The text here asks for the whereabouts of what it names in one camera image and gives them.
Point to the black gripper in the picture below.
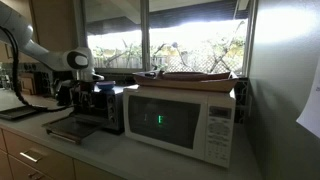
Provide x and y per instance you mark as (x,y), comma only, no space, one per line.
(87,90)

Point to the purple plastic bowl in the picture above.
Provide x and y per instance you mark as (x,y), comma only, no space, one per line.
(106,83)

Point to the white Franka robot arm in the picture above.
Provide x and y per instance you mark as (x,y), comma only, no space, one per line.
(43,53)

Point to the silver toaster oven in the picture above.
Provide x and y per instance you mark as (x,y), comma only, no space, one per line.
(113,106)

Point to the blue plastic bowl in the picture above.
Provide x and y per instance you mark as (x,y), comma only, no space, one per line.
(106,87)

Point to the black baking tray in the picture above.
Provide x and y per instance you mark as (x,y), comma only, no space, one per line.
(16,112)

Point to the wooden serving tray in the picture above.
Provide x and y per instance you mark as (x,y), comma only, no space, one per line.
(186,83)

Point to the white microwave oven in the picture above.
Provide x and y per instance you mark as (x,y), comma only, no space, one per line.
(220,133)

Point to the dark metal pot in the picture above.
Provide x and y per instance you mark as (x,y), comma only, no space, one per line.
(63,95)

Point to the wooden box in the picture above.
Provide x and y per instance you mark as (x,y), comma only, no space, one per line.
(28,85)

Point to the wooden counter cabinet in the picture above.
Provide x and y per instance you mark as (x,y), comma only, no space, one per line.
(53,163)

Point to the window frame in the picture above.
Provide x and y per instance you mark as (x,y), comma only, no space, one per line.
(145,36)

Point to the white wall calendar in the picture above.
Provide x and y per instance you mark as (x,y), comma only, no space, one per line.
(313,110)

